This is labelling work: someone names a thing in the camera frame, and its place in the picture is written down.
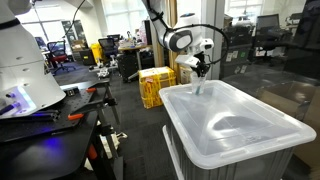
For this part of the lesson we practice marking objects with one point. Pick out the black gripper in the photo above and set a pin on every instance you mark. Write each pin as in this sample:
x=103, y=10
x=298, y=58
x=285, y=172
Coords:
x=201, y=62

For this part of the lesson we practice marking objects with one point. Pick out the teal marker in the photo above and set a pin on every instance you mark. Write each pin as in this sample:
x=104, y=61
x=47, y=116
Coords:
x=199, y=89

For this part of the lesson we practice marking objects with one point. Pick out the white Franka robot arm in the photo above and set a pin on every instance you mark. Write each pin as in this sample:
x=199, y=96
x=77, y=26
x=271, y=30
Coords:
x=26, y=66

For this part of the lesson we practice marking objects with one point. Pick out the clear plastic cup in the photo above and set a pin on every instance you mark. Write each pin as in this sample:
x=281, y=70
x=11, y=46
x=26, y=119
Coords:
x=195, y=86

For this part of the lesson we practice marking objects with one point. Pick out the beige labelled carton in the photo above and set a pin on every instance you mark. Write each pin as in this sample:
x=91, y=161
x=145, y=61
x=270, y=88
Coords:
x=185, y=75

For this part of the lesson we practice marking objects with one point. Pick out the black shelf cabinet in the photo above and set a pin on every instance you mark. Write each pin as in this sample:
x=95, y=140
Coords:
x=238, y=40

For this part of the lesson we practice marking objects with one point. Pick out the yellow plastic crate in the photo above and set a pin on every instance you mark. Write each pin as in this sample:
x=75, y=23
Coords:
x=155, y=86

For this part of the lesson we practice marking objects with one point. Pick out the translucent white plastic bin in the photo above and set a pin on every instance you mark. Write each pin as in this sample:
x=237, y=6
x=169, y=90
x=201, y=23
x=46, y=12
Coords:
x=233, y=116

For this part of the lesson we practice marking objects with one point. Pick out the wooden office desk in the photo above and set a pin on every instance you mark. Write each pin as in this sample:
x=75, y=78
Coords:
x=133, y=47

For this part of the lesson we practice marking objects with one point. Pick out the black rolling cabinet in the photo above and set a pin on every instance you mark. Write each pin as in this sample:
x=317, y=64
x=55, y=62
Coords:
x=128, y=66

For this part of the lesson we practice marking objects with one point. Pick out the black mesh office chair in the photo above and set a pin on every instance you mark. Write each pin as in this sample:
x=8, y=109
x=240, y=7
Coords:
x=268, y=23

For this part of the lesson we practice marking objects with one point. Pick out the large open cardboard box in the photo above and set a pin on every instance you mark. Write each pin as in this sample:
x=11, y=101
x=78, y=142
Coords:
x=283, y=96

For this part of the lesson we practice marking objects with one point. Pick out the yellow waste bin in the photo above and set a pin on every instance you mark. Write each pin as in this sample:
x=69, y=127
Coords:
x=96, y=53

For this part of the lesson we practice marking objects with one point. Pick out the white power strip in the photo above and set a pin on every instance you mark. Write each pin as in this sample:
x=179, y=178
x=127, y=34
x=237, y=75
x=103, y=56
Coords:
x=113, y=141

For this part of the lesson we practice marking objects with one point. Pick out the grey ribbed plastic crate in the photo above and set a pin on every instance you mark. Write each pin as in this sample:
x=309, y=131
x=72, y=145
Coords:
x=260, y=170

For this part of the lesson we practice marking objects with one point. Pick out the black storage box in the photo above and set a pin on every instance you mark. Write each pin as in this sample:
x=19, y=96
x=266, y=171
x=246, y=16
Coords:
x=87, y=57

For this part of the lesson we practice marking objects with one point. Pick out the brown cardboard box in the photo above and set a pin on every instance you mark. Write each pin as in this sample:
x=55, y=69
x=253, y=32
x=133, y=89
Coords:
x=313, y=133

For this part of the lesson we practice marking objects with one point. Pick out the red office chair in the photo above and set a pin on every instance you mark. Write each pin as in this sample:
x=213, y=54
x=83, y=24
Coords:
x=57, y=56

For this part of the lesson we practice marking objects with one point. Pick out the black breadboard table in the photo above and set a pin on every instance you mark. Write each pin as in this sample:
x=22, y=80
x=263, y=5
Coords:
x=50, y=156

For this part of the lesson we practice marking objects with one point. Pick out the grey metal door frame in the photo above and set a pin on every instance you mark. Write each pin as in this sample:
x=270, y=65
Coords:
x=215, y=70

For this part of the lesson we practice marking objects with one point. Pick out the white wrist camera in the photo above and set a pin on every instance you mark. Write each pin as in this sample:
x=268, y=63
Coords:
x=186, y=61

